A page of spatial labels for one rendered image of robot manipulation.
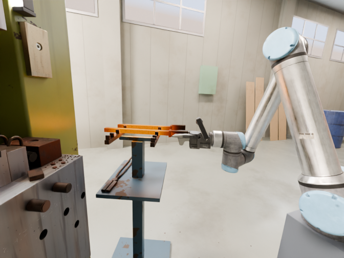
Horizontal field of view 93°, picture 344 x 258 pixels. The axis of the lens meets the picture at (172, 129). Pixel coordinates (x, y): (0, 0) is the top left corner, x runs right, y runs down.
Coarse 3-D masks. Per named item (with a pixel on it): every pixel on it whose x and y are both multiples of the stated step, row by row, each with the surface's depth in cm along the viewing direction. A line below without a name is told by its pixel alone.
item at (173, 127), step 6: (120, 126) 99; (132, 126) 99; (138, 126) 99; (144, 126) 99; (150, 126) 99; (156, 126) 99; (162, 126) 99; (168, 126) 99; (174, 126) 99; (180, 126) 99
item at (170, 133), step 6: (114, 132) 88; (120, 132) 88; (126, 132) 88; (132, 132) 88; (138, 132) 87; (144, 132) 87; (150, 132) 87; (162, 132) 86; (168, 132) 85; (174, 132) 86; (180, 132) 86; (186, 132) 86
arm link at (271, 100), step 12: (276, 84) 76; (264, 96) 81; (276, 96) 77; (264, 108) 81; (276, 108) 80; (252, 120) 87; (264, 120) 82; (252, 132) 87; (264, 132) 86; (252, 144) 89; (252, 156) 93
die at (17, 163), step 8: (8, 152) 39; (16, 152) 41; (24, 152) 43; (0, 160) 37; (8, 160) 39; (16, 160) 41; (24, 160) 43; (0, 168) 37; (8, 168) 39; (16, 168) 41; (24, 168) 43; (0, 176) 38; (8, 176) 39; (16, 176) 41; (0, 184) 38
